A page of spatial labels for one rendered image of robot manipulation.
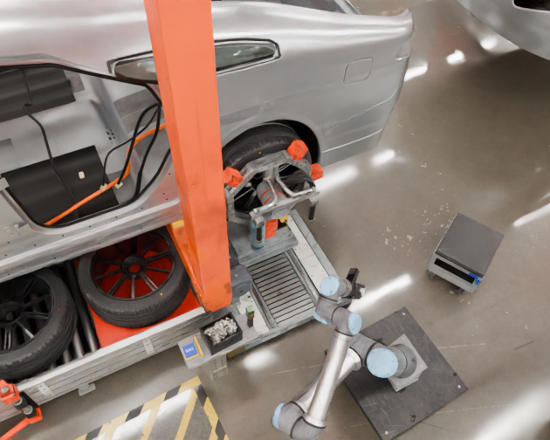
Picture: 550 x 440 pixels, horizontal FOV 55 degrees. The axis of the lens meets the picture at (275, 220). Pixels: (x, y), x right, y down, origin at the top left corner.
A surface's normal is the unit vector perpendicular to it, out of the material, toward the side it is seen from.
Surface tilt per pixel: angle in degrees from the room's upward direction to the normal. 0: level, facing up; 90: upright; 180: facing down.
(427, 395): 0
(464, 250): 0
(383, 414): 0
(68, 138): 55
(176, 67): 90
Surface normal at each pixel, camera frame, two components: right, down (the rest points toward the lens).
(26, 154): 0.38, 0.26
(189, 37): 0.45, 0.73
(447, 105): 0.04, -0.58
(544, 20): -0.57, 0.65
